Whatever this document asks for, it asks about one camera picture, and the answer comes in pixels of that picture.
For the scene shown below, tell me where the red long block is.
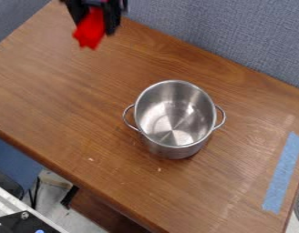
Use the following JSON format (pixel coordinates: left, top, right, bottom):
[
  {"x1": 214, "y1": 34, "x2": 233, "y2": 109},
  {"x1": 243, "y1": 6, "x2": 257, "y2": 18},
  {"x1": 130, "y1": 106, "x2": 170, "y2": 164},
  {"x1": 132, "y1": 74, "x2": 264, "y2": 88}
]
[{"x1": 73, "y1": 7, "x2": 105, "y2": 50}]

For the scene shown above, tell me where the black device with blue light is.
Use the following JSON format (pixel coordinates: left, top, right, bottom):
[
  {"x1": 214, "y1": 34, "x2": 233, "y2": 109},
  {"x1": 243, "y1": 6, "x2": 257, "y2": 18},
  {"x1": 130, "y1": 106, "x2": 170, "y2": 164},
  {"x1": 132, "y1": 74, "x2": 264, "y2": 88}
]
[{"x1": 0, "y1": 210, "x2": 61, "y2": 233}]

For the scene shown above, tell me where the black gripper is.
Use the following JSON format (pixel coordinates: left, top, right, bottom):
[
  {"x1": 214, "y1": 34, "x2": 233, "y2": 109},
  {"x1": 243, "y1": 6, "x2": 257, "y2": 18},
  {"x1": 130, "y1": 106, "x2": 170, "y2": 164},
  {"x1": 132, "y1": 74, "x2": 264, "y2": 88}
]
[{"x1": 59, "y1": 0, "x2": 129, "y2": 35}]

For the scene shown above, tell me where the stainless steel pot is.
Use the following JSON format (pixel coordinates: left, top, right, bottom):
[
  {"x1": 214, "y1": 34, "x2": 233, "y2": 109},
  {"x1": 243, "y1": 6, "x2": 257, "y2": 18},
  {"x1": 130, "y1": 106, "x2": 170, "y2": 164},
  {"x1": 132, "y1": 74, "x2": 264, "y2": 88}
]
[{"x1": 121, "y1": 80, "x2": 227, "y2": 160}]

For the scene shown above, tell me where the black cable on floor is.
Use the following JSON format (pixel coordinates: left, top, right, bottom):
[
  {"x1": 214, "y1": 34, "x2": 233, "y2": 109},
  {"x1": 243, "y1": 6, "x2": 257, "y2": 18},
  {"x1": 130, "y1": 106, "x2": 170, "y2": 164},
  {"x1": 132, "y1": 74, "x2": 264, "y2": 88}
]
[{"x1": 29, "y1": 177, "x2": 41, "y2": 209}]

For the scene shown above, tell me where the blue tape strip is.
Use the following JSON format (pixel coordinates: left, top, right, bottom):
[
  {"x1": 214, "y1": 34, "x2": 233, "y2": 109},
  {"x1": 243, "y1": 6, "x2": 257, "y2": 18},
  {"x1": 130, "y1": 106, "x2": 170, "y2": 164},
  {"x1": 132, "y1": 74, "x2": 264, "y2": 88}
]
[{"x1": 261, "y1": 132, "x2": 299, "y2": 214}]

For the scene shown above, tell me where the black round object at left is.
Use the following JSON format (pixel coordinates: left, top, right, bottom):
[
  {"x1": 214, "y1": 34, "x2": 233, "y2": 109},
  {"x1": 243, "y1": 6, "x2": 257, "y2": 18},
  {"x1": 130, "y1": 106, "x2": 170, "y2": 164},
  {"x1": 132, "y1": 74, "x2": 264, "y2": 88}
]
[{"x1": 0, "y1": 173, "x2": 23, "y2": 199}]

